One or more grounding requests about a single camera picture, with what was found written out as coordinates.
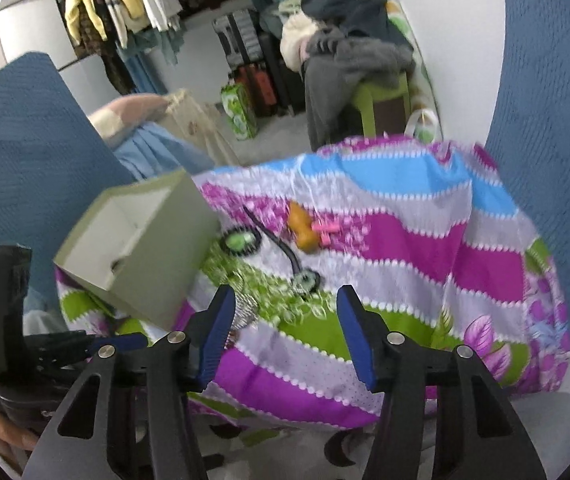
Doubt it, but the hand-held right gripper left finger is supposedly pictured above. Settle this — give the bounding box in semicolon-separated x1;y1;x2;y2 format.
20;284;237;480

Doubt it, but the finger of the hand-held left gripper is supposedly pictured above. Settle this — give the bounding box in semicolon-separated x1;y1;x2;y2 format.
25;331;149;378

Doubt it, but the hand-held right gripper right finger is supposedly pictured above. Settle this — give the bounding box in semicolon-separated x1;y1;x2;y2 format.
336;284;548;480

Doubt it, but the beaded necklace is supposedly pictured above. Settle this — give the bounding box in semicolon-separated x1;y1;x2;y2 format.
227;292;262;343

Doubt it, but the dark striped bracelet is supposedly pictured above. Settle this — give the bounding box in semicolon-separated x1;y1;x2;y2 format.
292;269;322;295
219;227;261;257

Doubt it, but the grey green cardboard box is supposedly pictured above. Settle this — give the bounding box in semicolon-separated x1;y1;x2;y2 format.
52;169;222;332

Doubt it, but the black hair stick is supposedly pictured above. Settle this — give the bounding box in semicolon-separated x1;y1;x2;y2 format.
241;204;302;275

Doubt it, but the pink hair clip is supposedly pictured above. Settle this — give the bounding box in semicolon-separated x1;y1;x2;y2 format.
312;219;342;247

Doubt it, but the orange gourd ornament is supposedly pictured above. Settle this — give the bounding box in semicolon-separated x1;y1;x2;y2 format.
286;201;324;253

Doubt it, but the person's left hand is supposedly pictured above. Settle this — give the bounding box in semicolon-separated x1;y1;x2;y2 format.
0;407;41;467

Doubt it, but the colourful printed cloth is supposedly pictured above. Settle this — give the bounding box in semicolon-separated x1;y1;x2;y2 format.
55;135;570;431

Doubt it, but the blue textured cushion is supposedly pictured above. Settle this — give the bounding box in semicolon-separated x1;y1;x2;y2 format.
484;0;570;352
0;51;137;311

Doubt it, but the light blue sheet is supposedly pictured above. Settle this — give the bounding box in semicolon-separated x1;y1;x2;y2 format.
114;121;216;182

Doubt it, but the beige tote bag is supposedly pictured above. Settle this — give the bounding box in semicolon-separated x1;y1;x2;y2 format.
159;88;242;167

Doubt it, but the white plastic bag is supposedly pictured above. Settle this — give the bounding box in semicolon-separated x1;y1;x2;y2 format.
404;107;442;144

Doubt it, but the green gift bag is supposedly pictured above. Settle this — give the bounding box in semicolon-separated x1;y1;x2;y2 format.
220;82;259;141

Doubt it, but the pink cream pillow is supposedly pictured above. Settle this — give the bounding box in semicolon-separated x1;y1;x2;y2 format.
87;93;172;150

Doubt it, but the green plastic stool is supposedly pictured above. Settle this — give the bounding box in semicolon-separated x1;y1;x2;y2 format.
351;72;412;140

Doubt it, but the red suitcase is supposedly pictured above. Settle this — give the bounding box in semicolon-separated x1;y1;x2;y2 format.
234;64;272;118

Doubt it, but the grey garment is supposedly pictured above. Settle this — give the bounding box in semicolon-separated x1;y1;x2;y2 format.
302;27;416;153

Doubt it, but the black suitcase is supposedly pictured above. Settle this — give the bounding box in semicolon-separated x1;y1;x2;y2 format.
257;31;307;117

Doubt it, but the teal hanging garment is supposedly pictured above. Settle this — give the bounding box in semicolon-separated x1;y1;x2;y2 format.
116;27;186;97

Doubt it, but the floral green board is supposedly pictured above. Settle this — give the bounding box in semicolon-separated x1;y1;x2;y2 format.
386;0;444;142

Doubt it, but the grey suitcase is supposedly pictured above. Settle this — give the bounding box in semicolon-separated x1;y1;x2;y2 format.
212;9;262;70

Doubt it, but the cream blanket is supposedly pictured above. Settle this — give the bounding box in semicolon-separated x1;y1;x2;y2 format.
279;11;317;75

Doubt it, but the yellow hanging jacket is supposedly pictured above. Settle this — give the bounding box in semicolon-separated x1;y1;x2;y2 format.
64;0;147;42

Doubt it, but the dark navy garment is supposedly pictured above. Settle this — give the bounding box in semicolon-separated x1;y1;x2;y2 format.
301;0;392;43

